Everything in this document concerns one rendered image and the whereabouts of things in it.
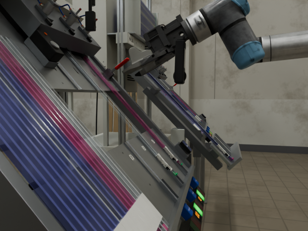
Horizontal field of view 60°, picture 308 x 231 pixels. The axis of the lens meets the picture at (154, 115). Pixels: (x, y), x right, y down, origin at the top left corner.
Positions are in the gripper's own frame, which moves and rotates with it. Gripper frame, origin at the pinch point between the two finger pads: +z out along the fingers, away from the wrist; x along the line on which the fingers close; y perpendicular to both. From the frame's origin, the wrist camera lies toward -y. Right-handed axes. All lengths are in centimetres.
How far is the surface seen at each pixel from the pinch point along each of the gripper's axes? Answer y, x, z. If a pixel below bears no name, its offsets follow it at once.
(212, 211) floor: -102, -150, 29
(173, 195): -32.7, 12.1, 2.0
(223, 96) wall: -26, -411, -29
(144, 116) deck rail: -11.0, -19.2, 7.9
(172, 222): -33.9, 24.7, 0.7
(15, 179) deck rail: -14, 48, 6
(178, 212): -34.2, 19.7, 0.2
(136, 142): -17.4, 4.4, 6.7
